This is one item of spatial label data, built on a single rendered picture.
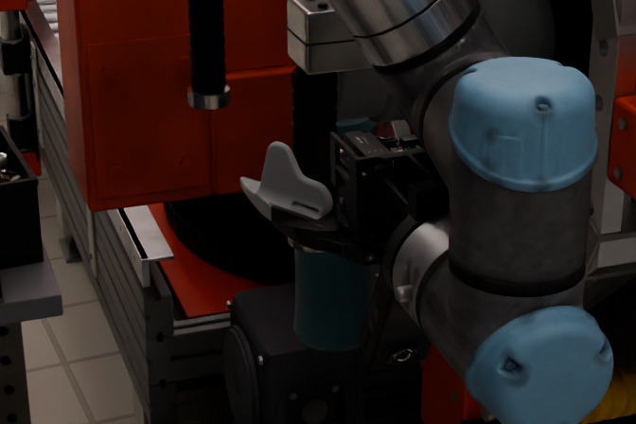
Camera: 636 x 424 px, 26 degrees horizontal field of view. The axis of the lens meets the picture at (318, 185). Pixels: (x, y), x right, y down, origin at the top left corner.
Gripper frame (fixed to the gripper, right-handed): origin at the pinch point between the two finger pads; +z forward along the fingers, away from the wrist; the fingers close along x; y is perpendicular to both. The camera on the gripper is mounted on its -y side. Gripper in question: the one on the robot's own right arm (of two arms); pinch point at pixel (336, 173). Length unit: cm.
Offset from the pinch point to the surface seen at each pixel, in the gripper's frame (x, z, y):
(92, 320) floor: 1, 131, -83
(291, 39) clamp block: 1.4, 6.3, 8.9
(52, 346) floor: 10, 124, -83
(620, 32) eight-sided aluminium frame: -20.7, -4.8, 10.3
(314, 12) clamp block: 0.6, 3.0, 11.9
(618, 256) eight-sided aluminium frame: -22.3, -4.7, -8.7
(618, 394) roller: -31.4, 7.7, -31.1
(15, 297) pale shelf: 20, 60, -38
